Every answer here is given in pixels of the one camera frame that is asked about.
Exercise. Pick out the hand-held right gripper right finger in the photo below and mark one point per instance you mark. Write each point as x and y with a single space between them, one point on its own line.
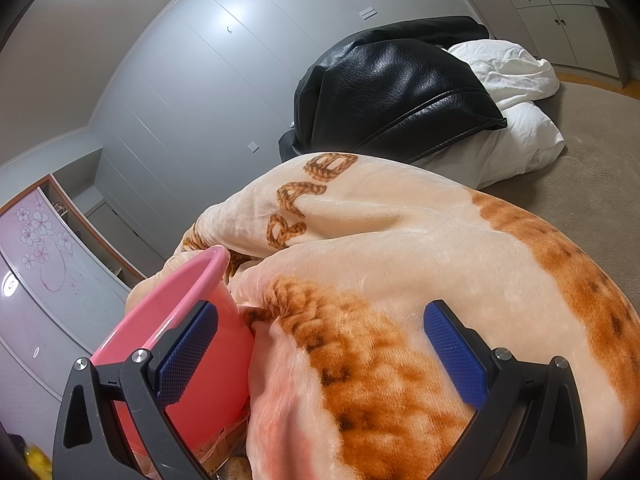
455 355

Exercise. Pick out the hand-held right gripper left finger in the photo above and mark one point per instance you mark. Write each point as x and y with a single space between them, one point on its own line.
185 355

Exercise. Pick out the pink plastic basin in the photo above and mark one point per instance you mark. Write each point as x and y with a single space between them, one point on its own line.
150 310

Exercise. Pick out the clear wrapped pastry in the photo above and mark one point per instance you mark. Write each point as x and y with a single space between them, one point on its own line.
232 467

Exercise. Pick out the beige printed blanket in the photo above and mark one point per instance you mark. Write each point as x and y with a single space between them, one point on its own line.
375 260

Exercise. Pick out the wardrobe with floral door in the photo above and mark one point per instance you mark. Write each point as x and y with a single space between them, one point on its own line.
45 260

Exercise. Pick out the yellow packet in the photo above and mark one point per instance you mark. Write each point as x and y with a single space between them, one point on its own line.
39 462

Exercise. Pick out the beige bed sheet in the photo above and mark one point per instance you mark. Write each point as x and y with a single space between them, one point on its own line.
595 170

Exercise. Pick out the white duvet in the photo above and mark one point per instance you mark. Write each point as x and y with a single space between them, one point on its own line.
520 130

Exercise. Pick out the black leather jacket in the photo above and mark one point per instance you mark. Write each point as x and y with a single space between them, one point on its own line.
380 90

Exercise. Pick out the grey cabinet row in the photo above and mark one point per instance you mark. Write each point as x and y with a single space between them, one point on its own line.
565 25

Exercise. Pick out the wide white wall switch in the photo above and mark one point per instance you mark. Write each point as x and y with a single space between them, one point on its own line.
368 11

